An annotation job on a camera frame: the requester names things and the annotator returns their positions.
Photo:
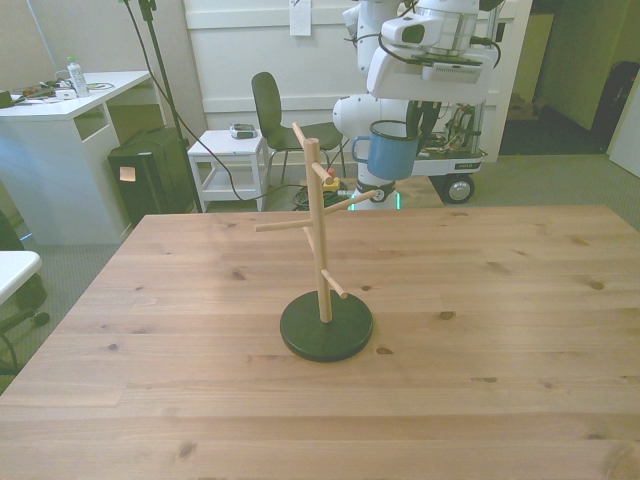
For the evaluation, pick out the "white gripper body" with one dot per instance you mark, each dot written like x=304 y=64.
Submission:
x=400 y=80

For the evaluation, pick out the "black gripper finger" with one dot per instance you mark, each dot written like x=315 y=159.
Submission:
x=414 y=120
x=432 y=117

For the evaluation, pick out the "blue enamel mug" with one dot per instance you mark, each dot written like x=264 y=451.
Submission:
x=387 y=157

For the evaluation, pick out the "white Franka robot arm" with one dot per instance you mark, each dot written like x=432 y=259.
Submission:
x=365 y=112

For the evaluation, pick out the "wooden mug tree black base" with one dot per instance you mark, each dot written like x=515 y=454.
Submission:
x=320 y=260

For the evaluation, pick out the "mobile cart with electronics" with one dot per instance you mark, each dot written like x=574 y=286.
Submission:
x=457 y=150

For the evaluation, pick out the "yellow emergency stop button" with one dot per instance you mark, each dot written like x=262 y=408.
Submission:
x=331 y=182

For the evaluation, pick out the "white paper sheet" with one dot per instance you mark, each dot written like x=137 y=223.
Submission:
x=300 y=17

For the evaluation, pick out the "dark green chair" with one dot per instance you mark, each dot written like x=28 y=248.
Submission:
x=272 y=110

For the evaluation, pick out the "grey device with screen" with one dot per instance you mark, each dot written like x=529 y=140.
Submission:
x=243 y=131

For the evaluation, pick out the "black suitcase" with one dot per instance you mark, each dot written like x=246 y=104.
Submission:
x=615 y=100

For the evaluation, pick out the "white side table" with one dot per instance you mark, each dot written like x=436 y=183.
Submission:
x=227 y=150

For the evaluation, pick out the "black tripod stand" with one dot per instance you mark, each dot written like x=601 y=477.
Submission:
x=167 y=100

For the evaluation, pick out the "black computer tower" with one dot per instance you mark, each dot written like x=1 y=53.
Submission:
x=145 y=175

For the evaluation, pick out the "clear plastic bottle green cap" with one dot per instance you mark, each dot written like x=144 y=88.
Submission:
x=78 y=77

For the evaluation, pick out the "small white box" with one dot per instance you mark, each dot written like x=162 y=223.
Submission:
x=64 y=94

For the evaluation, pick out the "white desk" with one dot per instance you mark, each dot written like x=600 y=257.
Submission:
x=55 y=160

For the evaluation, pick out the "white rounded table top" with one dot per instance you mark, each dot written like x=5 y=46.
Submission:
x=15 y=272

